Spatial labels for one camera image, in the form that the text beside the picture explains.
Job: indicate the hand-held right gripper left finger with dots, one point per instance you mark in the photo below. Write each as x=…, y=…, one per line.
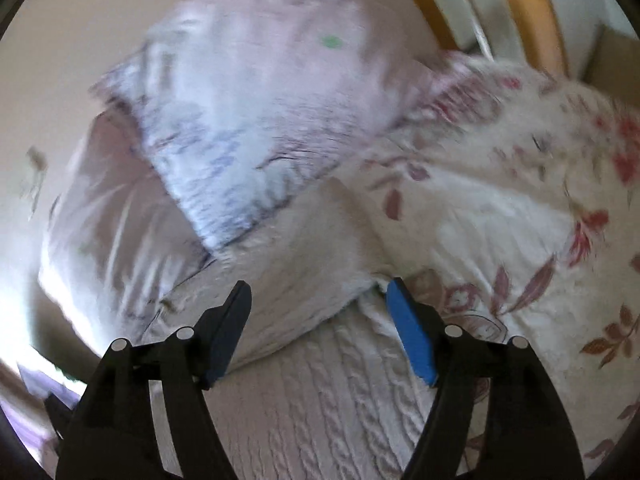
x=226, y=347

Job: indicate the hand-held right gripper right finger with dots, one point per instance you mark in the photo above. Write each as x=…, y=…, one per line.
x=411, y=337

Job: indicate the floral duvet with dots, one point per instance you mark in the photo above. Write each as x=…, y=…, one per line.
x=500, y=200

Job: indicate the pink pillow with purple flowers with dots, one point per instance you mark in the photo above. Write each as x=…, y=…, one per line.
x=110, y=230

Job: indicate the lilac pillow with blue print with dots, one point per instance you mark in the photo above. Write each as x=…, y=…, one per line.
x=260, y=90

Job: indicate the wooden headboard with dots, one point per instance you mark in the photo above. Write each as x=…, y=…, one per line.
x=530, y=15

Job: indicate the tan cardboard box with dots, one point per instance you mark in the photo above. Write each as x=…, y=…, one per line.
x=617, y=57

